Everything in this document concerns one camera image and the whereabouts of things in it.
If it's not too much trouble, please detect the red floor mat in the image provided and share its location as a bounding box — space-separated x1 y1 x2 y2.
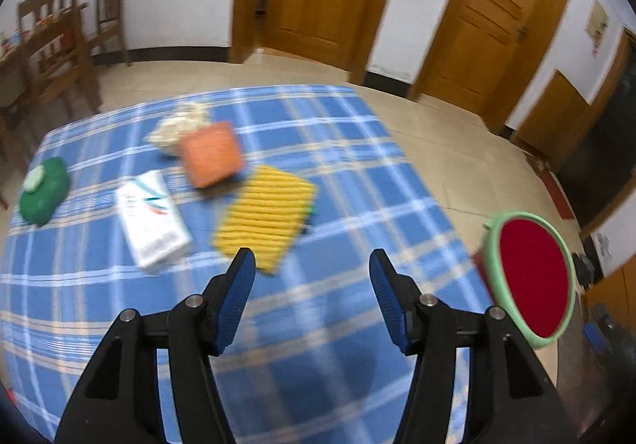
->
539 169 576 220

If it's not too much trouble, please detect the wooden dining table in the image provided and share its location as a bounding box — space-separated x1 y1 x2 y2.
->
0 0 91 167

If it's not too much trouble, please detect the orange snack packet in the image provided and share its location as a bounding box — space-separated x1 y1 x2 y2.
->
177 121 244 189

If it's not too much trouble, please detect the blue plaid tablecloth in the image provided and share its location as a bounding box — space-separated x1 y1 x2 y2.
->
1 85 489 443

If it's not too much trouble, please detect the far wooden chair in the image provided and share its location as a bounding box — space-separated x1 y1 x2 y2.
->
88 0 132 66

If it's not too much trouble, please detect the wooden chair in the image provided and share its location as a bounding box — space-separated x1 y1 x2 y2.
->
17 0 101 114
88 0 132 66

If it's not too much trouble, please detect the white tissue box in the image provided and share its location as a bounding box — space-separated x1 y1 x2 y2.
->
115 169 193 271

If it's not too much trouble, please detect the green round toy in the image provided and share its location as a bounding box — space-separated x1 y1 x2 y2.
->
18 157 71 227

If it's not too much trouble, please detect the small wooden cabinet door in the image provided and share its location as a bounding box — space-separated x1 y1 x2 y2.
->
513 70 589 163

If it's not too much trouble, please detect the right wooden door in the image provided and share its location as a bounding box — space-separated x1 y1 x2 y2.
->
421 0 538 114

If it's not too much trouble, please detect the white mesh bag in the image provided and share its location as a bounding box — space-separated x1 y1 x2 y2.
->
144 102 210 157

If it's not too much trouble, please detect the near wooden chair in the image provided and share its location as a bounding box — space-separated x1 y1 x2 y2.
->
17 0 101 114

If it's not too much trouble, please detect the red bin green rim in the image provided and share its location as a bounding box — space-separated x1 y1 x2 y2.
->
472 211 576 349

